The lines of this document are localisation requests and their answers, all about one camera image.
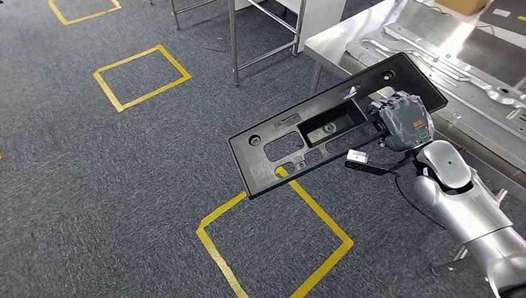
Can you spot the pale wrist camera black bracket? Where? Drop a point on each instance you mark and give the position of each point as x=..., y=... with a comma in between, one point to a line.
x=356, y=155

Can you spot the stainless steel table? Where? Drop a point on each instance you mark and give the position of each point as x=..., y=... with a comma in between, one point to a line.
x=233, y=41

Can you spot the black plastic panel part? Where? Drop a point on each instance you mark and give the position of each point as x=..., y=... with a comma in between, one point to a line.
x=250, y=172

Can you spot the stamped sheet metal panel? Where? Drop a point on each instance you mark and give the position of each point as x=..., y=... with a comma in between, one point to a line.
x=464, y=90

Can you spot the stainless steel workbench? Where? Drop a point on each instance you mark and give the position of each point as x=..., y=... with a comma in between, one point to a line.
x=341, y=37

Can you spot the cardboard box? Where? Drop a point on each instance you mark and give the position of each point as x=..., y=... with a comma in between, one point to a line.
x=462, y=5

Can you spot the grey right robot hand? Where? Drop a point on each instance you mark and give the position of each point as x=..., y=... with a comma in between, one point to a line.
x=404, y=123

